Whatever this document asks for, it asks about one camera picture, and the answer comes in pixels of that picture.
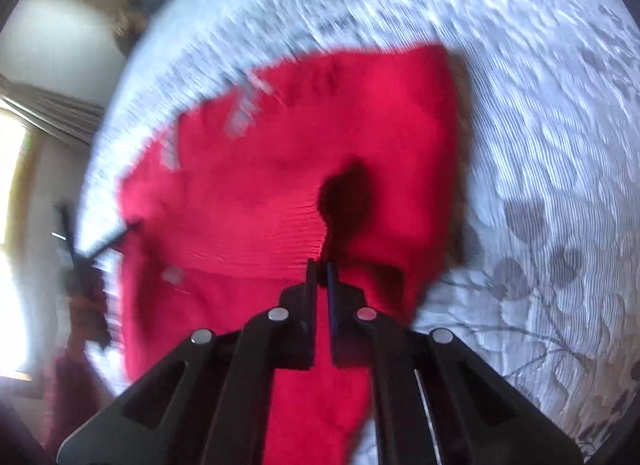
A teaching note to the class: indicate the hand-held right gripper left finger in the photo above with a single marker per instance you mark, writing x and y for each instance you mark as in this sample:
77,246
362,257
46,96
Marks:
300,330

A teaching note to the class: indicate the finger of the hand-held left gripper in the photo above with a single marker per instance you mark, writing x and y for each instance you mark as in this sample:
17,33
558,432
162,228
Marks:
112,242
66,230

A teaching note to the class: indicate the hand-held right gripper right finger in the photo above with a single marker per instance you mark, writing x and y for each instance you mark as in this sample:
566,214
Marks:
331,305

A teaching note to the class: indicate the red ribbed knit sweater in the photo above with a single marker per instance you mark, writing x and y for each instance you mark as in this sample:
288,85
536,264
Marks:
250,195

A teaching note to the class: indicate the person's left forearm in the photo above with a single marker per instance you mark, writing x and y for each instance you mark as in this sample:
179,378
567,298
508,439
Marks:
75,395

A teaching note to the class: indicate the grey pleated curtain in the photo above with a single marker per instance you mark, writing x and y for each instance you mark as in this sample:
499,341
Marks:
50,105

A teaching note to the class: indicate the grey leaf print quilt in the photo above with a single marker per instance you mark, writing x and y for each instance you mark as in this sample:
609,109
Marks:
525,120

